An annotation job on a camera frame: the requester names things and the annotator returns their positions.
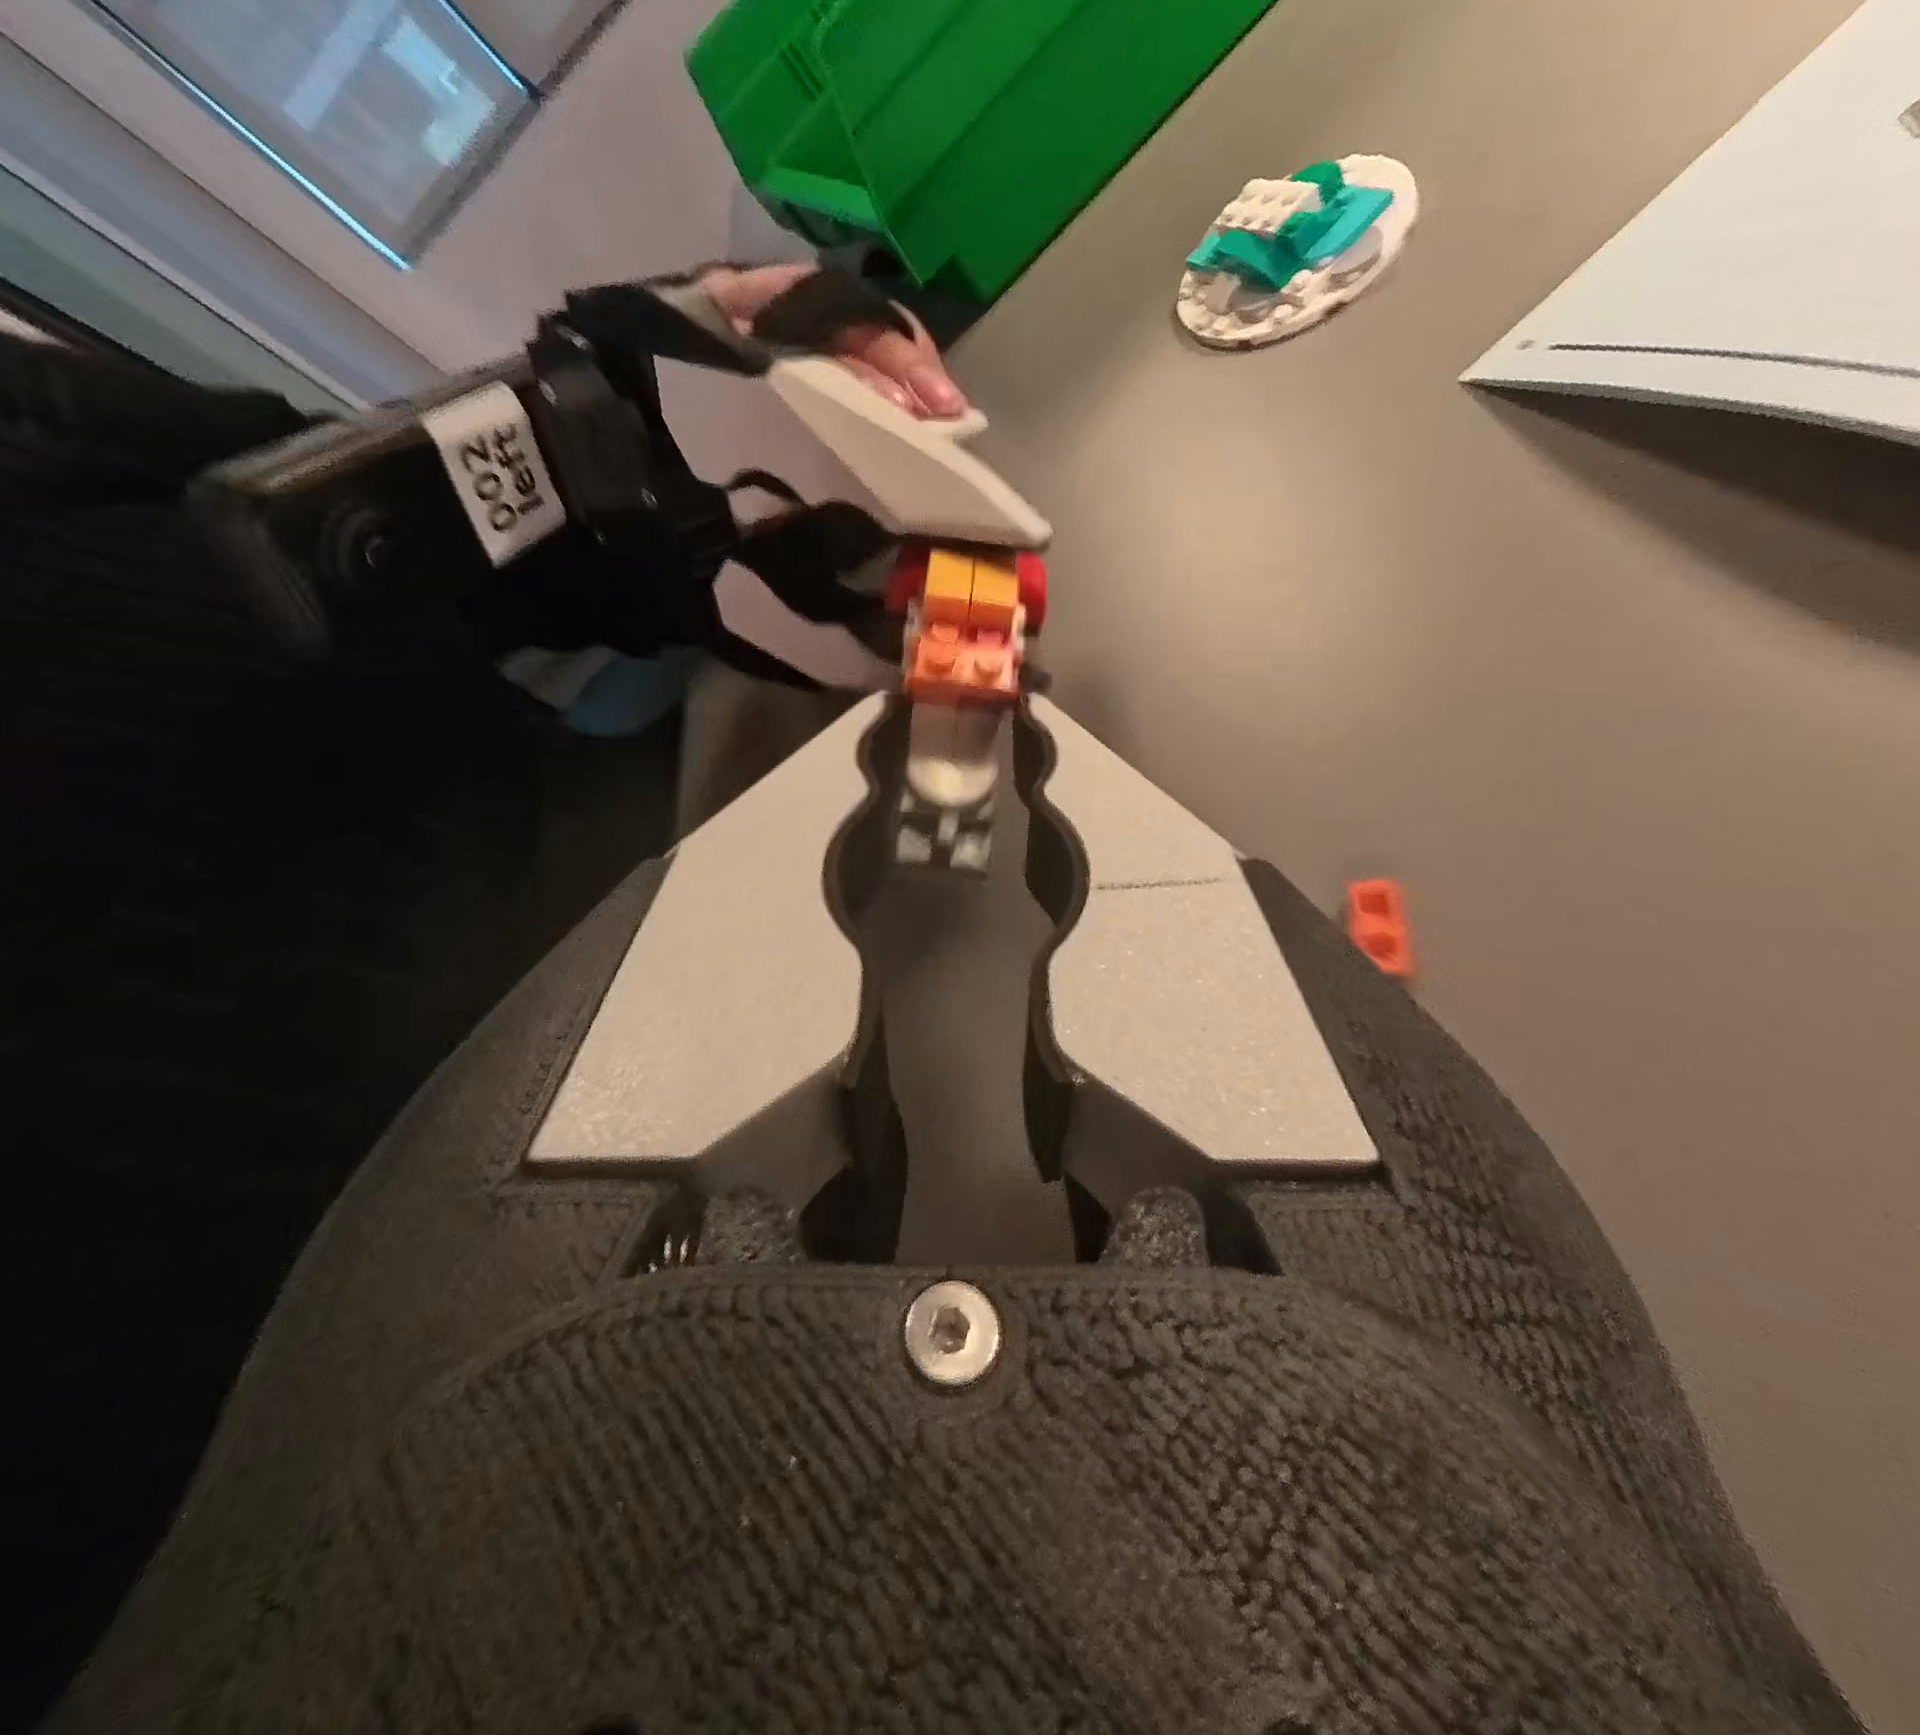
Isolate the small red-orange lego brick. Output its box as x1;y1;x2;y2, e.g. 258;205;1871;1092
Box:
1342;877;1421;981

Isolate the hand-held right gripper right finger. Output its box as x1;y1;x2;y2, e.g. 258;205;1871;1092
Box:
1018;694;1386;1183

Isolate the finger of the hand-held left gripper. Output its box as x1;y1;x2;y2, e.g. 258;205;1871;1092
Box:
768;353;1056;556

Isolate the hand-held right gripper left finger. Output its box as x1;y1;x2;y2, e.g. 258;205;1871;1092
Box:
523;694;904;1183

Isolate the open instruction booklet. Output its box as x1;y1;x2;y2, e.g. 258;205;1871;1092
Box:
1460;0;1920;447

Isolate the green plastic bin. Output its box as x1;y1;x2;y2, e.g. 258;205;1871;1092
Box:
685;0;1459;312

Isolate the white round lego model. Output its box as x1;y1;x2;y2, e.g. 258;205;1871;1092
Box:
1178;153;1420;353

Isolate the multicoloured lego model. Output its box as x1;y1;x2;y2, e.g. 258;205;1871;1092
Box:
883;542;1054;884

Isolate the person's left hand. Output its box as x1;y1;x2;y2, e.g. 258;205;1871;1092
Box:
698;262;972;416

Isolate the person's left forearm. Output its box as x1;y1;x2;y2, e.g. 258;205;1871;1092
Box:
0;324;453;869

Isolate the window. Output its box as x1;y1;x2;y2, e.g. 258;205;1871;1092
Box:
0;0;797;267

